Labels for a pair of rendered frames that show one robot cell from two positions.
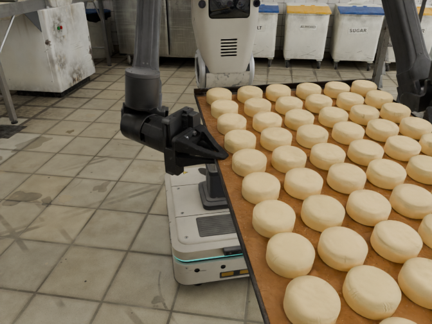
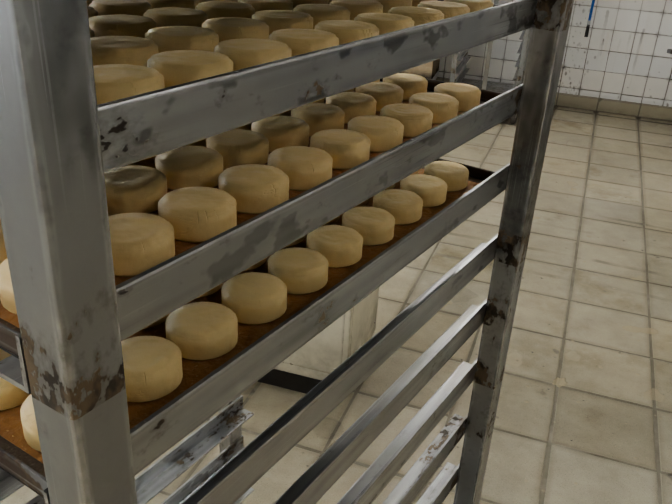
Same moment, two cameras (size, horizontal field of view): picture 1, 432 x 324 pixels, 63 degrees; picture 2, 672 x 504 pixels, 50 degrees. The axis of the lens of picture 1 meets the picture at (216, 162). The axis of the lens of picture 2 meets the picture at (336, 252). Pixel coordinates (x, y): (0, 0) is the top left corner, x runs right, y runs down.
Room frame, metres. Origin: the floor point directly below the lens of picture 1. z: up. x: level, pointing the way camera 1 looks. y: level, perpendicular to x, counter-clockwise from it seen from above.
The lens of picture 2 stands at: (3.15, -1.17, 1.43)
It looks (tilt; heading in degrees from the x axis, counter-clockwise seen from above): 27 degrees down; 190
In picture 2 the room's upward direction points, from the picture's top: 3 degrees clockwise
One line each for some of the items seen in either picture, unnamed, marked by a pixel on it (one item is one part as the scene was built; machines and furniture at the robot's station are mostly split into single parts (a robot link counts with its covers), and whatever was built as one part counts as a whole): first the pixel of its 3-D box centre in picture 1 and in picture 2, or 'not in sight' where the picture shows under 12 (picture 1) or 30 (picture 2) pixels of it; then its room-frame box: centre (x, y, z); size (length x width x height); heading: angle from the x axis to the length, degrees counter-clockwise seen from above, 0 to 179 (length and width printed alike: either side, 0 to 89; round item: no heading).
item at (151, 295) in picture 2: not in sight; (371, 167); (2.62, -1.23, 1.23); 0.64 x 0.03 x 0.03; 158
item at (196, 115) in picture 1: (202, 144); not in sight; (0.50, 0.02, 0.98); 0.09 x 0.07 x 0.07; 55
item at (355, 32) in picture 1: (353, 36); not in sight; (4.92, -1.84, 0.38); 0.64 x 0.54 x 0.77; 170
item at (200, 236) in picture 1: (222, 200); not in sight; (1.38, -0.03, 0.24); 0.68 x 0.53 x 0.41; 10
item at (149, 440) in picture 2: not in sight; (363, 268); (2.62, -1.23, 1.14); 0.64 x 0.03 x 0.03; 158
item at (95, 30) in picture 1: (95, 33); not in sight; (5.53, 1.81, 0.33); 0.54 x 0.53 x 0.66; 81
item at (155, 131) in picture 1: (168, 136); not in sight; (0.54, 0.08, 0.98); 0.07 x 0.07 x 0.10; 55
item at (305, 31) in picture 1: (304, 35); not in sight; (5.02, -1.20, 0.38); 0.64 x 0.54 x 0.77; 172
